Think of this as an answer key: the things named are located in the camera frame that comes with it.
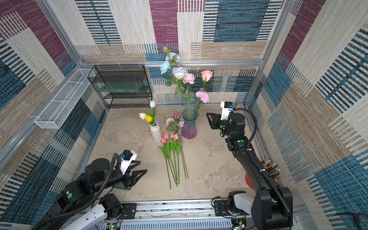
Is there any pink carnation stem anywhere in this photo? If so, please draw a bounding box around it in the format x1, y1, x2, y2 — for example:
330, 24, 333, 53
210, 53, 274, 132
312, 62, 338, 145
194, 91, 209, 117

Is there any magenta rose stem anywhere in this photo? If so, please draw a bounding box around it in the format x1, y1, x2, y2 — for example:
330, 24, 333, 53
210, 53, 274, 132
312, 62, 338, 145
171, 112, 189, 179

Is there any pink tulip picked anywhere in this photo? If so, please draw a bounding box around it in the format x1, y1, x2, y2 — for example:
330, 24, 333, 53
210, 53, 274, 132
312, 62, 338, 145
161, 133, 179, 186
163, 136, 180, 186
159, 138, 172, 189

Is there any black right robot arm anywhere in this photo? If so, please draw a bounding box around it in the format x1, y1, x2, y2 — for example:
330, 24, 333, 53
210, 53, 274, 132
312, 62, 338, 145
206, 113, 293, 230

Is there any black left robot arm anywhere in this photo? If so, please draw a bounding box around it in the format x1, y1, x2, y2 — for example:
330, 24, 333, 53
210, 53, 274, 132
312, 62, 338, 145
33, 157, 147, 230

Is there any purple glass vase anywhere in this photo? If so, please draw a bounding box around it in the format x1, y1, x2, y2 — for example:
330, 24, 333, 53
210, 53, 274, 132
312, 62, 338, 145
182, 109, 198, 140

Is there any white ribbed vase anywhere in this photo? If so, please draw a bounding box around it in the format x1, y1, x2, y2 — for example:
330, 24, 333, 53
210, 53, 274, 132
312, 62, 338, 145
149, 121, 162, 144

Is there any rose bouquet with leaves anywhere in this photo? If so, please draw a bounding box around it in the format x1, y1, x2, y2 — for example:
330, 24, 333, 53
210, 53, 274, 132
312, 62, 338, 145
160, 47, 213, 110

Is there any yellow tulip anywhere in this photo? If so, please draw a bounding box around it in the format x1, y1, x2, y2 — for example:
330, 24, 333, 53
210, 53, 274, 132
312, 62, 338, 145
145, 116, 153, 123

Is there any pale white tulip back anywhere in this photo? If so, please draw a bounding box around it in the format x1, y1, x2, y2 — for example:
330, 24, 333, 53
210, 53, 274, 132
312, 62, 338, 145
149, 100, 157, 122

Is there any red pencil cup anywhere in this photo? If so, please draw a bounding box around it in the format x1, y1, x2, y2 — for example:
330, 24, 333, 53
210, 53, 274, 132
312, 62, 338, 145
245, 160, 280, 189

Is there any green pad on shelf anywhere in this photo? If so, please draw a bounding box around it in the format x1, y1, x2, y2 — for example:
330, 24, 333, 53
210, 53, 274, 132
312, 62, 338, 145
98, 83, 144, 93

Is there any black mesh shelf rack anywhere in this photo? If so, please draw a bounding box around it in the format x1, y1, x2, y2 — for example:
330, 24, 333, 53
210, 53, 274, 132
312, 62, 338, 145
87, 64, 153, 109

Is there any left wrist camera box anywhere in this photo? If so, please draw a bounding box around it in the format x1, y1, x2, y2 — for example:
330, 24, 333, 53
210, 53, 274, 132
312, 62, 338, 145
119, 150, 137, 175

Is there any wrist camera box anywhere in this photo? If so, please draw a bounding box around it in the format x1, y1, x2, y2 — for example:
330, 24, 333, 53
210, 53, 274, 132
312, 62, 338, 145
119, 150, 137, 175
220, 101, 234, 120

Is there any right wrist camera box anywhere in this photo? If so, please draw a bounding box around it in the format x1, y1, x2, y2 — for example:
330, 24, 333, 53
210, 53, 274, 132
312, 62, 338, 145
220, 101, 234, 120

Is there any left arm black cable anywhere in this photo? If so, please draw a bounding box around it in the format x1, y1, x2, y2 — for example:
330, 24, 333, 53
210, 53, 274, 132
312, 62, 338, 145
30, 153, 120, 230

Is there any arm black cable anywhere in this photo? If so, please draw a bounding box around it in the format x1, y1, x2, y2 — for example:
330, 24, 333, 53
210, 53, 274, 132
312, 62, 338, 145
30, 153, 120, 230
234, 107, 291, 215

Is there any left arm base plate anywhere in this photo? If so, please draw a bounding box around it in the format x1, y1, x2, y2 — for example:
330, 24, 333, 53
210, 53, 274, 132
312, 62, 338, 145
119, 203, 137, 221

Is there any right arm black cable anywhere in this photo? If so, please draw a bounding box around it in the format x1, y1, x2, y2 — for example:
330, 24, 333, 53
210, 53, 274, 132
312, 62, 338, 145
234, 107, 291, 215

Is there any aluminium front rail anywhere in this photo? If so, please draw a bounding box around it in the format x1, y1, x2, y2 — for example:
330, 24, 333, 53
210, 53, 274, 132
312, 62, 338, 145
51, 198, 297, 230

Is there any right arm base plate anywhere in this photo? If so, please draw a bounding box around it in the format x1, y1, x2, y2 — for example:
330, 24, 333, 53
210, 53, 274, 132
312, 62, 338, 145
211, 197, 250, 219

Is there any white mesh wall basket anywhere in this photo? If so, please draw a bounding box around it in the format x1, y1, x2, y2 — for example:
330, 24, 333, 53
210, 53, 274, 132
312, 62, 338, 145
34, 68, 91, 129

